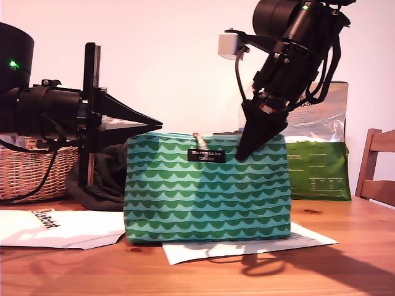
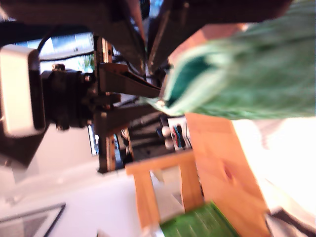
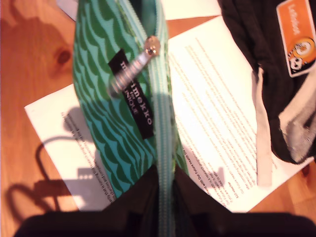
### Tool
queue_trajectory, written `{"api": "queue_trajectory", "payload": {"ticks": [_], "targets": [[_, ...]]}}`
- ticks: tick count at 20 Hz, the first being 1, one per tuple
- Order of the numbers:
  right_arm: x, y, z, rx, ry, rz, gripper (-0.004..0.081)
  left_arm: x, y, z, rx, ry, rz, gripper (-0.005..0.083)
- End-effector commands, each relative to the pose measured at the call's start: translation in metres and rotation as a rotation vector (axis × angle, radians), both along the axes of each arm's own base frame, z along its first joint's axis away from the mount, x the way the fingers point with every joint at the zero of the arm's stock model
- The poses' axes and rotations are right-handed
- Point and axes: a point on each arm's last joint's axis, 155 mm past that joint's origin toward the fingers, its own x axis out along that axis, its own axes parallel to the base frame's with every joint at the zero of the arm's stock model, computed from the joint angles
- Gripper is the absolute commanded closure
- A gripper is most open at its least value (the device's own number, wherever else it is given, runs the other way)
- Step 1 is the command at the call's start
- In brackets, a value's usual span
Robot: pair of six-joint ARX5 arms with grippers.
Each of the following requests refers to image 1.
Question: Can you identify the silver green pet food bag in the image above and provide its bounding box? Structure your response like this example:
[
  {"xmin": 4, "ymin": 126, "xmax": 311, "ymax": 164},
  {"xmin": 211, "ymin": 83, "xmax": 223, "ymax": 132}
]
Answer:
[{"xmin": 283, "ymin": 81, "xmax": 352, "ymax": 204}]

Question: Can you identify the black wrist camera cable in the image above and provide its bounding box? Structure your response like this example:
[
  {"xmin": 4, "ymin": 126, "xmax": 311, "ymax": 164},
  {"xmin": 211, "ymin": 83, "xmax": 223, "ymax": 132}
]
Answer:
[{"xmin": 233, "ymin": 57, "xmax": 251, "ymax": 102}]

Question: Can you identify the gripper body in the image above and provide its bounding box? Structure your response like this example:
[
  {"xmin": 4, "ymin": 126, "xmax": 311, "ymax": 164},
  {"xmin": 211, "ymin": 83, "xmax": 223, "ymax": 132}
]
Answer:
[
  {"xmin": 41, "ymin": 42, "xmax": 108, "ymax": 187},
  {"xmin": 251, "ymin": 39, "xmax": 318, "ymax": 121}
]

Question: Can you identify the blank white paper sheet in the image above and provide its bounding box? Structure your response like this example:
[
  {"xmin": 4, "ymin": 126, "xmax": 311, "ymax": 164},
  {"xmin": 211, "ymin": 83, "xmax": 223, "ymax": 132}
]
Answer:
[{"xmin": 0, "ymin": 210, "xmax": 126, "ymax": 250}]

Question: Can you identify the dark brown garment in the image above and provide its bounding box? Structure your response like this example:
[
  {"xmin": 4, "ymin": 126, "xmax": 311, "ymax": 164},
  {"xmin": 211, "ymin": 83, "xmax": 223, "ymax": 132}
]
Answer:
[{"xmin": 66, "ymin": 144, "xmax": 127, "ymax": 212}]

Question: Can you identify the wooden chair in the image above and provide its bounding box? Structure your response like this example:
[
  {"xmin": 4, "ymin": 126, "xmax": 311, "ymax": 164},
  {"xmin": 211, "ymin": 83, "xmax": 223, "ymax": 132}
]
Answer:
[{"xmin": 354, "ymin": 128, "xmax": 395, "ymax": 208}]

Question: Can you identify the green wave-patterned zip pouch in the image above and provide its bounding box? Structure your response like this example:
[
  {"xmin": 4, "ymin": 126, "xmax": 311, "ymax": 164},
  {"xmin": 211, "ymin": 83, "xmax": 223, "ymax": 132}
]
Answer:
[{"xmin": 123, "ymin": 131, "xmax": 293, "ymax": 244}]

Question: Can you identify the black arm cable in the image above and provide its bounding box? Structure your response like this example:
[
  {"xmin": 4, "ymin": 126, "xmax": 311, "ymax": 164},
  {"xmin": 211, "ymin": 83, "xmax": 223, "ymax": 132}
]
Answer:
[
  {"xmin": 0, "ymin": 135, "xmax": 67, "ymax": 204},
  {"xmin": 304, "ymin": 39, "xmax": 343, "ymax": 102}
]

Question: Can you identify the wicker basket with handle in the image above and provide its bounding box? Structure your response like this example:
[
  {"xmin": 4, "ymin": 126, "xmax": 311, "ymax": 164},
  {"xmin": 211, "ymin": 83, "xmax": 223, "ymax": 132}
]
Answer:
[{"xmin": 0, "ymin": 137, "xmax": 80, "ymax": 205}]

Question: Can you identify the printed white paper sheet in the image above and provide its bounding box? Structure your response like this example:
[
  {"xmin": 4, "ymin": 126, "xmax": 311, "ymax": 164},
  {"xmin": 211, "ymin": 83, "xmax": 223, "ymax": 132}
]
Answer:
[{"xmin": 162, "ymin": 221, "xmax": 339, "ymax": 266}]

